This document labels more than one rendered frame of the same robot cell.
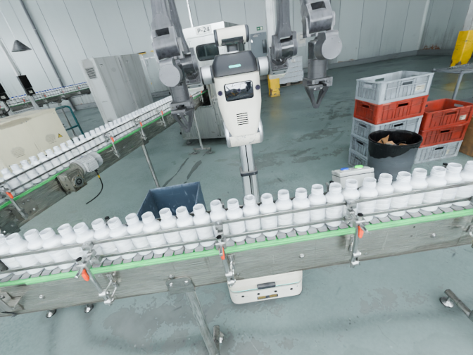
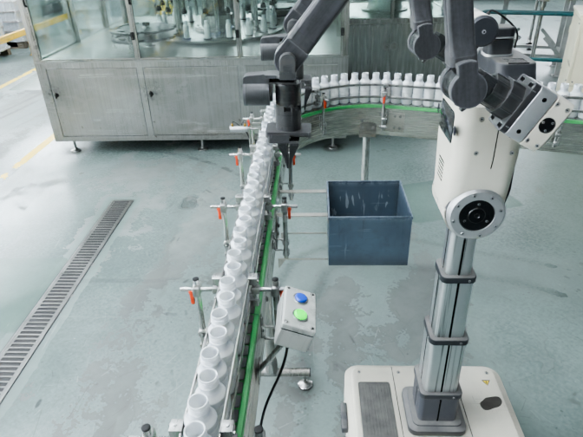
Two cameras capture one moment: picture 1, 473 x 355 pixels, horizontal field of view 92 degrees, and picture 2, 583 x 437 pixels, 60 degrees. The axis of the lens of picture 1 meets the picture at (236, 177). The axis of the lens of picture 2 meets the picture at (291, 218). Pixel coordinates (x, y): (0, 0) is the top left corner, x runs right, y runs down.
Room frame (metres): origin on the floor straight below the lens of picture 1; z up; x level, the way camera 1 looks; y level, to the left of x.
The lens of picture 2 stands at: (0.84, -1.42, 1.89)
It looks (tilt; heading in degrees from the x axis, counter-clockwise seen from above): 30 degrees down; 93
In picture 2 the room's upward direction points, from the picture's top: 2 degrees counter-clockwise
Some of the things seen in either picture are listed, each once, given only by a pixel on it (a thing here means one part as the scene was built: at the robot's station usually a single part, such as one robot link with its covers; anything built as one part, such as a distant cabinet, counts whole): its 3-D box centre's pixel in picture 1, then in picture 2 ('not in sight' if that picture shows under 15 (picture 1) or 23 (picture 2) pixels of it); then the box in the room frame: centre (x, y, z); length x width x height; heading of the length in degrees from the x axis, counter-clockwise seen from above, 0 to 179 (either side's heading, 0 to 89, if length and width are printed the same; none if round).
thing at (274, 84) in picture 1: (273, 78); not in sight; (8.23, -1.78, 0.55); 0.40 x 0.40 x 1.10; 0
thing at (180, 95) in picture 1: (179, 94); (294, 71); (0.79, 0.14, 1.51); 0.10 x 0.07 x 0.07; 0
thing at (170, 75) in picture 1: (170, 62); (279, 39); (0.75, 0.13, 1.60); 0.12 x 0.09 x 0.12; 1
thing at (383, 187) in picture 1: (381, 195); (229, 322); (0.64, -0.51, 1.08); 0.06 x 0.06 x 0.17
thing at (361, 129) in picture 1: (384, 125); not in sight; (2.57, -1.88, 0.55); 0.61 x 0.41 x 0.22; 97
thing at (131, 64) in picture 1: (134, 91); not in sight; (7.25, 2.53, 0.96); 0.82 x 0.50 x 1.91; 162
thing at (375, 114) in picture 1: (388, 106); not in sight; (2.58, -1.89, 0.78); 0.61 x 0.41 x 0.22; 96
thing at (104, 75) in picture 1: (113, 97); not in sight; (6.40, 2.82, 0.96); 0.82 x 0.50 x 1.91; 162
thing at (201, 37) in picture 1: (212, 86); not in sight; (5.15, 0.18, 1.00); 1.60 x 1.30 x 2.00; 162
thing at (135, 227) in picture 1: (139, 234); (262, 167); (0.65, 0.38, 1.08); 0.06 x 0.06 x 0.17
